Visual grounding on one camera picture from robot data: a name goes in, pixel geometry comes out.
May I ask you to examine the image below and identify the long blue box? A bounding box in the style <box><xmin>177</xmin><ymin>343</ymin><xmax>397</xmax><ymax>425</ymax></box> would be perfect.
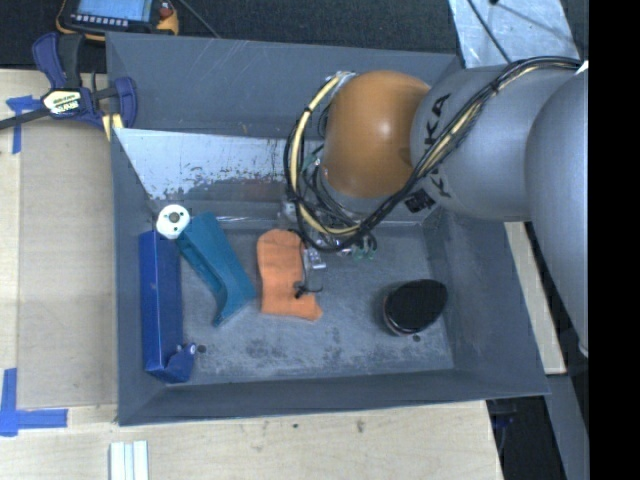
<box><xmin>138</xmin><ymin>230</ymin><xmax>197</xmax><ymax>385</ymax></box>

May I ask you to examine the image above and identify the orange cloth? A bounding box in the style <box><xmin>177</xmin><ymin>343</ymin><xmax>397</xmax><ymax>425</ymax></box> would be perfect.
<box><xmin>256</xmin><ymin>228</ymin><xmax>324</xmax><ymax>323</ymax></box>

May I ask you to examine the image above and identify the grey metal bin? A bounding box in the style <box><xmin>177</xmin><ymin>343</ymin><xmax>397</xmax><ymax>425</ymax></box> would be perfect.
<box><xmin>104</xmin><ymin>31</ymin><xmax>552</xmax><ymax>427</ymax></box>

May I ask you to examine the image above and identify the teal curved plastic piece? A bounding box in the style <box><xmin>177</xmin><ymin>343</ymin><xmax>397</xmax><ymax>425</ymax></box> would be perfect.
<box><xmin>175</xmin><ymin>211</ymin><xmax>258</xmax><ymax>328</ymax></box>

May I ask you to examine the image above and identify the white round cap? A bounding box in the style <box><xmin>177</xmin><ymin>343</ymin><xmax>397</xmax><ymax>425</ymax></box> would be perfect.
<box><xmin>155</xmin><ymin>203</ymin><xmax>192</xmax><ymax>241</ymax></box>

